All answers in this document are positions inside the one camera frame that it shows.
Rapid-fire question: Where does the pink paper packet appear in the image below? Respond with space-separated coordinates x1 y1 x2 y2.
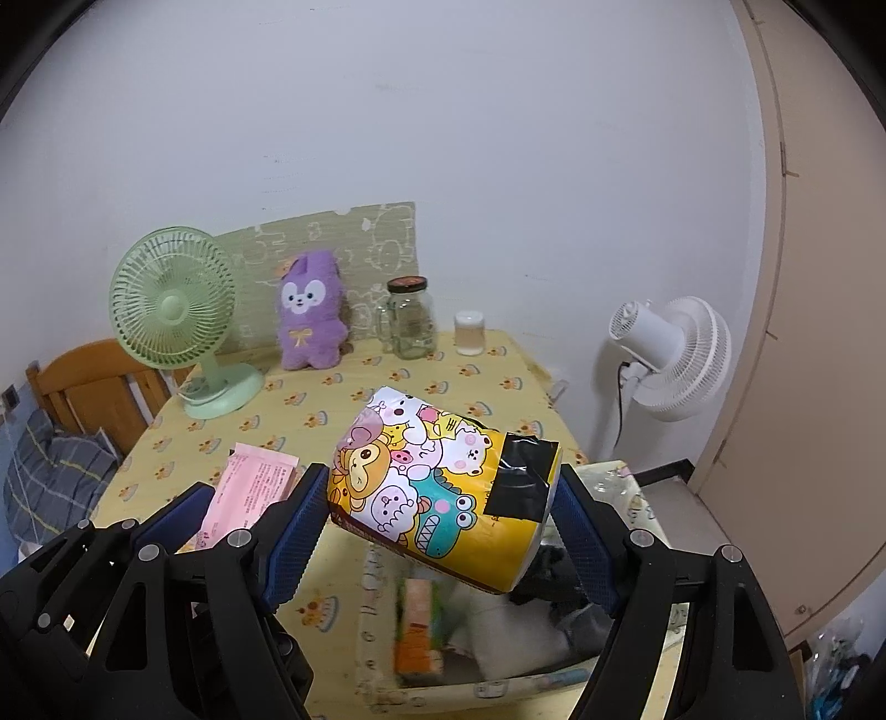
194 443 299 551

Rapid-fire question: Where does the green orange tissue pack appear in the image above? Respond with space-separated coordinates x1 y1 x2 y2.
394 578 445 686

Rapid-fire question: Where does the grey drawstring pouch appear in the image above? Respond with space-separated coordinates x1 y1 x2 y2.
555 604 612 659

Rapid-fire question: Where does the grey plaid cloth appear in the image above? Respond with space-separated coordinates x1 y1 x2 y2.
2 409 120 544

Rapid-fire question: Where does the yellow cartoon tablecloth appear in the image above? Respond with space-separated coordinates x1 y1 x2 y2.
93 330 591 718

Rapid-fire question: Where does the wooden chair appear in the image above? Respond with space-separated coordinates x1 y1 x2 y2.
25 339 173 456

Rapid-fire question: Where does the beige door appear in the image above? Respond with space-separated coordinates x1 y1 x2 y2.
691 2 884 645

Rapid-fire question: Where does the green desk fan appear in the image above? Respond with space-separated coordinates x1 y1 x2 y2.
108 227 263 420

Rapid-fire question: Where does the purple plush bunny toy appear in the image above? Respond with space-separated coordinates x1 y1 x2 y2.
276 249 348 371

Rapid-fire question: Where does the yellow patterned storage box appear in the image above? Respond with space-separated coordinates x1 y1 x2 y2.
353 459 683 714

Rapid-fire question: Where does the white standing fan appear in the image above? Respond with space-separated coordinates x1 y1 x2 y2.
602 296 733 460

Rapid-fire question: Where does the glass jar with lid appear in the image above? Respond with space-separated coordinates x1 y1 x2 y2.
374 275 437 360

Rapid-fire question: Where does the beige patterned cardboard sheet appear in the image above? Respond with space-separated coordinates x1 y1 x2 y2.
210 199 421 359

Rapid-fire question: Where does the cotton swab container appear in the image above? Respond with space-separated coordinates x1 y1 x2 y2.
454 311 485 357

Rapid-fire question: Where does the wall power socket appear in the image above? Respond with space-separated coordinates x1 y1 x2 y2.
0 384 21 415

